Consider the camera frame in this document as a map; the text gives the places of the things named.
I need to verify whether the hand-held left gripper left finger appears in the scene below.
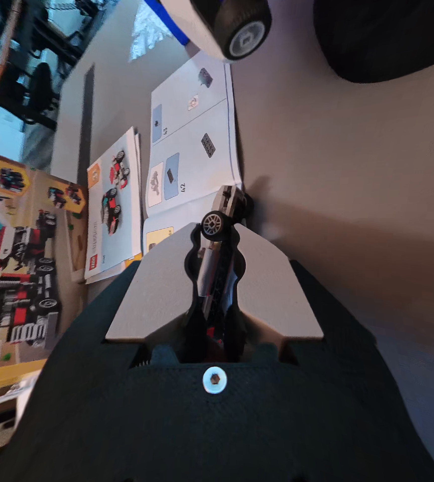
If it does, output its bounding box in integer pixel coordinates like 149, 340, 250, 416
106, 225, 202, 362

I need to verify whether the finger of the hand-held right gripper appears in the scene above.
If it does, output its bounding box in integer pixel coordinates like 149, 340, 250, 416
172, 0, 232, 61

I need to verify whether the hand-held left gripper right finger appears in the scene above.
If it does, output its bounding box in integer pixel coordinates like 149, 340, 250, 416
228, 226, 324, 362

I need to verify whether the large blue plastic bin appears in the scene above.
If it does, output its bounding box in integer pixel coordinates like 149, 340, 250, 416
143, 0, 193, 46

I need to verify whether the small lego wheel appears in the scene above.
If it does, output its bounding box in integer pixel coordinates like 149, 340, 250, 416
201, 212, 227, 237
216, 0, 272, 62

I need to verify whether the red black lego vehicle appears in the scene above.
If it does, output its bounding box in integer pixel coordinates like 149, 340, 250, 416
195, 185, 254, 354

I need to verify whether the closed lego instruction booklet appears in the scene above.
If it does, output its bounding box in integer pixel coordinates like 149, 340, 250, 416
85, 127, 144, 285

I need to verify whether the open lego instruction booklet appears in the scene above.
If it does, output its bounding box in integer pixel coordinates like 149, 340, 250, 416
142, 61, 244, 253

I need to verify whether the lego set box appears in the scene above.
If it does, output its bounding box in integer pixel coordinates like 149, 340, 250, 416
0, 147, 89, 400

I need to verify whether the clear plastic bag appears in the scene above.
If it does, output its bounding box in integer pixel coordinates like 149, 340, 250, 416
129, 4, 174, 62

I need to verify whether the black tape strip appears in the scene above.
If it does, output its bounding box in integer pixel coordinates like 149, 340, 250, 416
76, 64, 96, 185

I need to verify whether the black office chair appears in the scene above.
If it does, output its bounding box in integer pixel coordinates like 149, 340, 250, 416
0, 61, 59, 129

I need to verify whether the black quilted pad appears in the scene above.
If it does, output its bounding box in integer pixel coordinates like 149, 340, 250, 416
314, 0, 434, 83

